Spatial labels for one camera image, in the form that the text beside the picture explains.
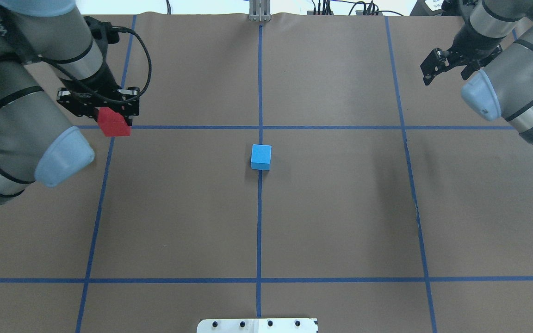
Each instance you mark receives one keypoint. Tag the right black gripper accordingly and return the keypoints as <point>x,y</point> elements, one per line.
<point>473,45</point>

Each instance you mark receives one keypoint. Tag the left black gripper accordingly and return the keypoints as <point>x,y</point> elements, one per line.
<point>96,81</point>

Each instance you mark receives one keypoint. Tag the red cube block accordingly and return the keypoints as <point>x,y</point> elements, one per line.
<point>111,123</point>

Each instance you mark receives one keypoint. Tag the blue cube block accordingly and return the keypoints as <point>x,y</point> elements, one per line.
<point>260,158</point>

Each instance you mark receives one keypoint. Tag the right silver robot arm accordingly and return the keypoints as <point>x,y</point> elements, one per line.
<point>504,87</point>

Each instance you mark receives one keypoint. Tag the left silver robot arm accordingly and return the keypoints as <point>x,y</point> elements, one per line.
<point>50,56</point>

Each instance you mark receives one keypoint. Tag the white mounting plate with bolts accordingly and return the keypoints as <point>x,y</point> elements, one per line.
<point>258,325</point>

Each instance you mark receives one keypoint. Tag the grey aluminium post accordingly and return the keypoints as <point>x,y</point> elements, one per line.
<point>260,11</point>

